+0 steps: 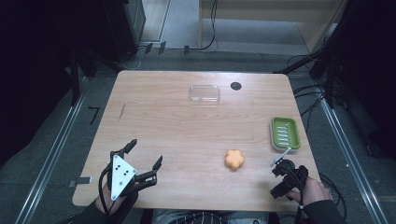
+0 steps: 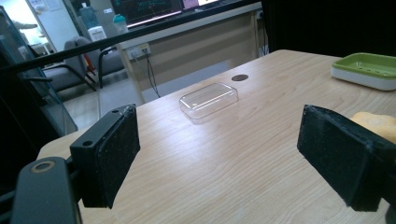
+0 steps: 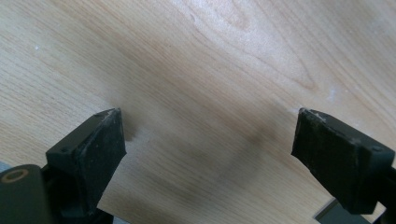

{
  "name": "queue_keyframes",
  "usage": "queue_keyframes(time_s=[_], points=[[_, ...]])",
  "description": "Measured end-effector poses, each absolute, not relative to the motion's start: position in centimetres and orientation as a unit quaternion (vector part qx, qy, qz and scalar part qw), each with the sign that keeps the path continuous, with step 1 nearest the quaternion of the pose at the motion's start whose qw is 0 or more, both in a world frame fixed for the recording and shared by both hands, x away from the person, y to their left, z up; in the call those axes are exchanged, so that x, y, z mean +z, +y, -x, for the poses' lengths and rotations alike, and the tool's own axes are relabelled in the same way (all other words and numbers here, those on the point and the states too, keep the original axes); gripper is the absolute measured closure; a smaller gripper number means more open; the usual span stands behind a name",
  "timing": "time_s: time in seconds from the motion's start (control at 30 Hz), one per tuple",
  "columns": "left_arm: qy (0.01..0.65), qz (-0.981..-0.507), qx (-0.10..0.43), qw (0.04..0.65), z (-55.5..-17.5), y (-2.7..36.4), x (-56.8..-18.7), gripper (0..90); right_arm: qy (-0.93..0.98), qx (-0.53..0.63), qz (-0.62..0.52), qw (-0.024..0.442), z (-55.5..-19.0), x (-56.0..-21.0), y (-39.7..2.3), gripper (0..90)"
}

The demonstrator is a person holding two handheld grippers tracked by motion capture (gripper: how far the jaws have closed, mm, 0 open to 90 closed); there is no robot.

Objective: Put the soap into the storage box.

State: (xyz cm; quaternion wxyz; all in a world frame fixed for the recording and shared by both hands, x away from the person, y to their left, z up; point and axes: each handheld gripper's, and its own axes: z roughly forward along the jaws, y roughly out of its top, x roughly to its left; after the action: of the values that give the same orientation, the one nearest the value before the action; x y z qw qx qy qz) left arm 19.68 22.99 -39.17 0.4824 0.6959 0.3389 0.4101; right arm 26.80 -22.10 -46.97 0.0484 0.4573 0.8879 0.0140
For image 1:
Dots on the clear plastic container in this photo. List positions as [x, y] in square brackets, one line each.
[204, 94]

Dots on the black angled floor tape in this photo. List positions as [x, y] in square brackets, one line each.
[94, 113]

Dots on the person's torso clothing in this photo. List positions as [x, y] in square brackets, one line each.
[211, 218]

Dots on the black floor bracket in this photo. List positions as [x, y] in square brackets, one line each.
[186, 49]
[162, 47]
[148, 48]

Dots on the black round table grommet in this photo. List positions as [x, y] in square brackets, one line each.
[235, 86]

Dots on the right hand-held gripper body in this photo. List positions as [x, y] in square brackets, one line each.
[292, 175]

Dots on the person's right hand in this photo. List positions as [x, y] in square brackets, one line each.
[313, 189]

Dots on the small grey table tag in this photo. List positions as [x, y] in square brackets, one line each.
[80, 180]

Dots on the dark cabinet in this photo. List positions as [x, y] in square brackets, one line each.
[124, 28]

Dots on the black metal stand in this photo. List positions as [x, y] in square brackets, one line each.
[314, 62]
[74, 79]

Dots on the metal floor rail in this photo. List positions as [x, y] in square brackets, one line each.
[51, 152]
[353, 161]

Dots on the green soap dish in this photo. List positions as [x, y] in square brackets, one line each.
[285, 133]

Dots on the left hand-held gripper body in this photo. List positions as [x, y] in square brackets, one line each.
[122, 175]

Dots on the person's left hand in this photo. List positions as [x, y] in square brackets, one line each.
[104, 202]

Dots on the orange flower-shaped soap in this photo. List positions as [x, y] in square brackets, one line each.
[234, 159]

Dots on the light wooden furniture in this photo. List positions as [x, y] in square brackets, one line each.
[271, 18]

